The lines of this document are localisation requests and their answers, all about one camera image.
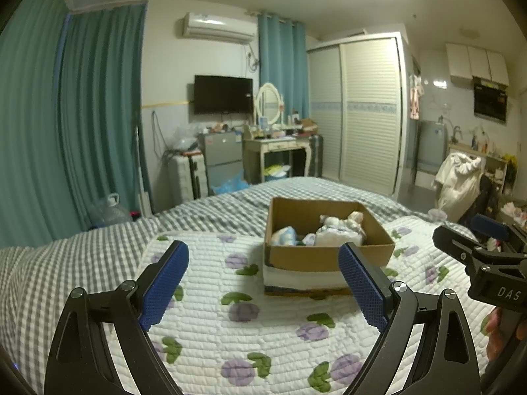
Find hanging pink cloth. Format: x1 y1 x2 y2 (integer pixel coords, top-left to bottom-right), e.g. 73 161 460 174
408 74 423 120

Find cream dressing table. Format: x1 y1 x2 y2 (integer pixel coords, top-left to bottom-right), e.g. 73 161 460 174
243 137 316 184

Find wooden kitchen shelf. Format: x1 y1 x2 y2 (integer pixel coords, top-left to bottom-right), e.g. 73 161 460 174
447 143 510 195

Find yellow bag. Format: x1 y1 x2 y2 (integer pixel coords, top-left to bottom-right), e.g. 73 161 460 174
263 165 293 180

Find white coat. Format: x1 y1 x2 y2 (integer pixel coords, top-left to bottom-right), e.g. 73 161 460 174
432 152 483 223

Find white suitcase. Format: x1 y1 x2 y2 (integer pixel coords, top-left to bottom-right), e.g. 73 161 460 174
169 152 208 203

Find blue plastic bag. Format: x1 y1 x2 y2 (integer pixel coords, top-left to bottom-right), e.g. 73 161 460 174
212 171 250 196

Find small grey fridge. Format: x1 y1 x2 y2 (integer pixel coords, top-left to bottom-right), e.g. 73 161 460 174
198 129 248 196

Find white air conditioner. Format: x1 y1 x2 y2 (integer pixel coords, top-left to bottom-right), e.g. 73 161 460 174
182 12 258 44

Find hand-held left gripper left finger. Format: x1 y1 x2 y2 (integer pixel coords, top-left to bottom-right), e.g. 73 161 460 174
43 239 191 395

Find black wall television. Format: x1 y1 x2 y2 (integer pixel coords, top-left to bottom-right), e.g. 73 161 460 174
193 75 254 115

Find beige plush toy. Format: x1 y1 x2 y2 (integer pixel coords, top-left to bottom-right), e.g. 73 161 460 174
345 211 366 233

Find person's right hand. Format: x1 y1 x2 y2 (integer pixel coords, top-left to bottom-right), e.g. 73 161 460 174
486 310 515 363

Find black range hood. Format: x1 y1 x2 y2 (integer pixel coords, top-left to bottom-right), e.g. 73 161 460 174
473 77 508 122

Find clear water jug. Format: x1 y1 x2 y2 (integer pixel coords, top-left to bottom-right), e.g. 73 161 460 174
88 193 132 230

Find teal curtain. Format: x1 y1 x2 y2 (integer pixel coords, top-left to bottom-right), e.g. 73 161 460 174
58 2 155 231
0 0 71 250

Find blue curtain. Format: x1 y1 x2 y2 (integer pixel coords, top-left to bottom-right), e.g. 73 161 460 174
257 10 310 123

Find light blue sock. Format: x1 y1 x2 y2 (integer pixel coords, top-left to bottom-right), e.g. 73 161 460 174
270 226 304 247

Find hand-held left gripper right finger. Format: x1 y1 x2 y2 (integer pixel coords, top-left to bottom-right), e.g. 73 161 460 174
338 242 482 395

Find clear plastic bag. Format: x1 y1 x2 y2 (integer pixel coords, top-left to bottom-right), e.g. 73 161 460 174
171 125 199 153

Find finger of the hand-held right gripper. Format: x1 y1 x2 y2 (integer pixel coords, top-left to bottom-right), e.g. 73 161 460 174
432 224 487 274
470 214 527 256

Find brown cardboard box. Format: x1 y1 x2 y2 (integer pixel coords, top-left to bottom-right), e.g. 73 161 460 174
263 197 396 273

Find white sock with blue trim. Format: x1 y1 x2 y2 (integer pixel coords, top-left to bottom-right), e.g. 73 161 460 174
303 228 366 247

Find grey washing machine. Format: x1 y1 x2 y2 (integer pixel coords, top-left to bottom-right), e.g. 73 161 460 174
415 119 450 174

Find white kitchen wall cabinets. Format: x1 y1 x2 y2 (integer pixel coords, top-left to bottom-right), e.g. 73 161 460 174
446 42 509 87

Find floral quilted blanket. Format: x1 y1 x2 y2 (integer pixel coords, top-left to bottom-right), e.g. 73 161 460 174
138 214 503 395

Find black chair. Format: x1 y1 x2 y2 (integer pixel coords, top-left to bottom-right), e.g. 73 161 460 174
459 175 500 232

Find white sliding wardrobe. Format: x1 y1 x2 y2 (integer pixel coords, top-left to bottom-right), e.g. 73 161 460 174
307 32 412 199

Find white oval mirror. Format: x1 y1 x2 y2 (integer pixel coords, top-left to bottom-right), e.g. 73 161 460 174
254 83 285 126

